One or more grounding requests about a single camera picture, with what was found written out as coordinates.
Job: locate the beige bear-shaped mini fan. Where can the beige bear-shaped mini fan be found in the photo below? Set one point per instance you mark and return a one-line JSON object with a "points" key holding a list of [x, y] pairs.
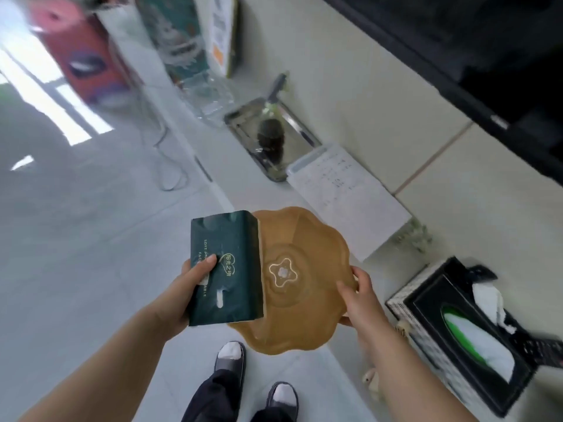
{"points": [[371, 384]]}

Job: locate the white calligraphy plaque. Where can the white calligraphy plaque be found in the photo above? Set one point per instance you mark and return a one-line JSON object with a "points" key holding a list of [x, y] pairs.
{"points": [[222, 30]]}

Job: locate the person's right leg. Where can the person's right leg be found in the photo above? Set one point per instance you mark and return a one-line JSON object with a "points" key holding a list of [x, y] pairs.
{"points": [[279, 404]]}

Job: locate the person's leg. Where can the person's leg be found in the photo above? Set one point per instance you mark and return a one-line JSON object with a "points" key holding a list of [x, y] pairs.
{"points": [[279, 404], [220, 391]]}

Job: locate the stainless steel tray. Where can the stainless steel tray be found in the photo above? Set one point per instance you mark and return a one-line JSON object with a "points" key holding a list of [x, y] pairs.
{"points": [[299, 136]]}

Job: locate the white handwritten paper stack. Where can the white handwritten paper stack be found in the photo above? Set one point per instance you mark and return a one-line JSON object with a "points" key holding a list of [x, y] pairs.
{"points": [[352, 202]]}

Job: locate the green white tissue pack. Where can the green white tissue pack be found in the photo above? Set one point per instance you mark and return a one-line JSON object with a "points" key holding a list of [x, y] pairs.
{"points": [[479, 342]]}

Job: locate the clear glass ashtray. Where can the clear glass ashtray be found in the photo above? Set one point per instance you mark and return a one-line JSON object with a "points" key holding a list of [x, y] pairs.
{"points": [[211, 98]]}

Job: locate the person's left leg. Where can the person's left leg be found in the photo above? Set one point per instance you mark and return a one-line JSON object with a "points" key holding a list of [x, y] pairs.
{"points": [[220, 391]]}

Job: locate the pink plastic stool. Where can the pink plastic stool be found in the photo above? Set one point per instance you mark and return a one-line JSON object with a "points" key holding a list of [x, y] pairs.
{"points": [[83, 57]]}

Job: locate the dark green tissue pack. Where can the dark green tissue pack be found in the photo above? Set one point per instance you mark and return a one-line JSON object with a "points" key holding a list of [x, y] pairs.
{"points": [[233, 241]]}

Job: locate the person's right forearm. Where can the person's right forearm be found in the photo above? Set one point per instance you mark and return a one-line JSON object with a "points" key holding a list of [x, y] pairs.
{"points": [[409, 382]]}

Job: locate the golden flower-shaped snack tray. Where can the golden flower-shaped snack tray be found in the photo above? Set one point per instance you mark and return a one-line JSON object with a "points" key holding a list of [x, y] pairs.
{"points": [[308, 303]]}

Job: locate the glass bottle with pump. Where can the glass bottle with pump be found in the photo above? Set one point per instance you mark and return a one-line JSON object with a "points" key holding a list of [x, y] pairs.
{"points": [[270, 136]]}

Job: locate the white crumpled tissue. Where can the white crumpled tissue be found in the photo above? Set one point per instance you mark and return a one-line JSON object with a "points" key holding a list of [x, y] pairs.
{"points": [[488, 301]]}

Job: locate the person's left hand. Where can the person's left hand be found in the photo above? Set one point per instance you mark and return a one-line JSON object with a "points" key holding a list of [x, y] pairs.
{"points": [[176, 303]]}

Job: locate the black remote control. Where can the black remote control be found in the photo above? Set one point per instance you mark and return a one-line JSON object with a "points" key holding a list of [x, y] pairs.
{"points": [[543, 351]]}

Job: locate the black television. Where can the black television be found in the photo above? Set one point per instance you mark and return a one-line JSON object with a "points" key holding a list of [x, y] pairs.
{"points": [[462, 52]]}

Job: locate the person's left forearm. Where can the person's left forearm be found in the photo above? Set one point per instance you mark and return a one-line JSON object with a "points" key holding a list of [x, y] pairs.
{"points": [[97, 373]]}

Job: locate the person's right hand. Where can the person's right hand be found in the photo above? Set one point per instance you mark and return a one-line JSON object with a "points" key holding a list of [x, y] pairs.
{"points": [[365, 307]]}

